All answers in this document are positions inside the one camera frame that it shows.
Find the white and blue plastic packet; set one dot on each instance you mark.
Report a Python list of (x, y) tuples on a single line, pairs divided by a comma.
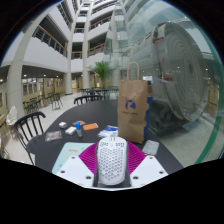
[(108, 131)]

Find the green potted plant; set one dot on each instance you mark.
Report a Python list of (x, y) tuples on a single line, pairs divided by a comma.
[(102, 70)]

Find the orange flat card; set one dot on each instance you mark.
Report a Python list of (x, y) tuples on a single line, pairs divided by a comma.
[(90, 126)]

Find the white rectangular box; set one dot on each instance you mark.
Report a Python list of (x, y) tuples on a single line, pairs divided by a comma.
[(70, 130)]

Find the white perforated computer mouse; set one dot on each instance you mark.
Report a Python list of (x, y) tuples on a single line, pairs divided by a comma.
[(112, 160)]

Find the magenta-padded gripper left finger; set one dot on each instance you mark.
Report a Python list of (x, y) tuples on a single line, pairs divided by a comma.
[(75, 170)]

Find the light green printed mouse pad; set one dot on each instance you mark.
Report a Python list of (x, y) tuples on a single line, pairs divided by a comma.
[(68, 151)]

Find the black slatted chair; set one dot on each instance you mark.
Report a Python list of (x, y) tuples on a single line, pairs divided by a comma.
[(88, 97), (20, 123)]

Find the grey smartphone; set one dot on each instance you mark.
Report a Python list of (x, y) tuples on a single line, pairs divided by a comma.
[(150, 147)]

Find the group of dark chairs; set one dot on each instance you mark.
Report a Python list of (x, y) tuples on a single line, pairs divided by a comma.
[(55, 100)]

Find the brown paper bag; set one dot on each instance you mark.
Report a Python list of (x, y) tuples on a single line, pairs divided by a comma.
[(133, 106)]

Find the white mesh chair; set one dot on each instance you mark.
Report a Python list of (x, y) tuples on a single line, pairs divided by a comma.
[(12, 116)]

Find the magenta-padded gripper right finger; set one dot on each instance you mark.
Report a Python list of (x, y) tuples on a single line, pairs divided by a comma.
[(148, 170)]

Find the small white square box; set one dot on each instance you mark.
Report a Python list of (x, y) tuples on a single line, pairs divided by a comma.
[(62, 125)]

